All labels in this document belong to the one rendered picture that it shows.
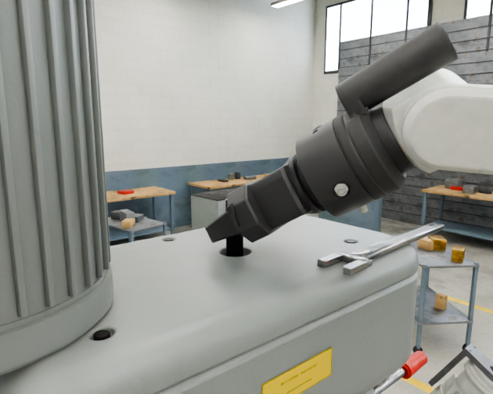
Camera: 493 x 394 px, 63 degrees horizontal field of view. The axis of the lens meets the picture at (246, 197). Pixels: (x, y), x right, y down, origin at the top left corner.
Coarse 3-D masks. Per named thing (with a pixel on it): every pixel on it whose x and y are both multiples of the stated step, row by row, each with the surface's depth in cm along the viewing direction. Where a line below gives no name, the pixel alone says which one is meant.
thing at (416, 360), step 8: (416, 352) 58; (408, 360) 56; (416, 360) 56; (424, 360) 57; (400, 368) 55; (408, 368) 55; (416, 368) 56; (392, 376) 53; (400, 376) 54; (408, 376) 55; (384, 384) 52; (392, 384) 53; (376, 392) 51
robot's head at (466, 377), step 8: (456, 376) 63; (464, 376) 60; (472, 376) 58; (440, 384) 63; (448, 384) 62; (456, 384) 61; (464, 384) 60; (472, 384) 59; (432, 392) 64; (440, 392) 62; (448, 392) 61; (456, 392) 60; (464, 392) 59; (472, 392) 58; (480, 392) 58; (488, 392) 57
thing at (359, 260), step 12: (420, 228) 53; (432, 228) 53; (384, 240) 48; (396, 240) 48; (408, 240) 49; (360, 252) 44; (372, 252) 44; (384, 252) 45; (324, 264) 41; (348, 264) 40; (360, 264) 40
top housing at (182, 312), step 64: (128, 256) 44; (192, 256) 44; (256, 256) 44; (320, 256) 44; (384, 256) 45; (128, 320) 30; (192, 320) 30; (256, 320) 32; (320, 320) 37; (384, 320) 44; (0, 384) 25; (64, 384) 24; (128, 384) 25; (192, 384) 29; (256, 384) 33; (320, 384) 38
